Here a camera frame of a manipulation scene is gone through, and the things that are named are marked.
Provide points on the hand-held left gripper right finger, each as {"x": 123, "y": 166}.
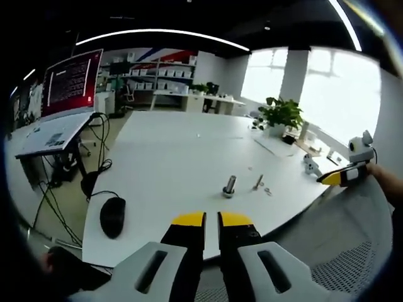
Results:
{"x": 239, "y": 251}

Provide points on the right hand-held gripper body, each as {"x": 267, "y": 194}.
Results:
{"x": 360, "y": 152}

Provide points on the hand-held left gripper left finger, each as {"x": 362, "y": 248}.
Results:
{"x": 185, "y": 251}

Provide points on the large threaded steel stud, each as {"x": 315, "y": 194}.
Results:
{"x": 231, "y": 184}

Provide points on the small threaded steel stud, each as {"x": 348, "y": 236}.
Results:
{"x": 258, "y": 183}

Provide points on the black computer mouse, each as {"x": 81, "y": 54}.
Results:
{"x": 112, "y": 217}

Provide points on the potted green plant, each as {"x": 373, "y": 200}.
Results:
{"x": 283, "y": 113}

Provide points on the small white device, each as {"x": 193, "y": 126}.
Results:
{"x": 259, "y": 123}

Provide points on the person's dark clothing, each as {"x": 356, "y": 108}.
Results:
{"x": 75, "y": 270}

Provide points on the white counter desk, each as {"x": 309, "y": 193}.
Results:
{"x": 195, "y": 100}

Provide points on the small potted plant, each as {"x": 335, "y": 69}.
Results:
{"x": 200, "y": 88}

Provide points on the white office chair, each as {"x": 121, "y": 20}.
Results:
{"x": 129, "y": 93}

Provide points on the white standing desk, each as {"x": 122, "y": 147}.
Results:
{"x": 53, "y": 135}

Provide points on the shelf with white bins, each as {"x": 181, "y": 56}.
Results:
{"x": 163, "y": 70}

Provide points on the black screen on stand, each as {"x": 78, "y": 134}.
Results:
{"x": 119, "y": 67}

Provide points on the monitor with red screen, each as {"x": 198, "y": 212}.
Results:
{"x": 69, "y": 85}

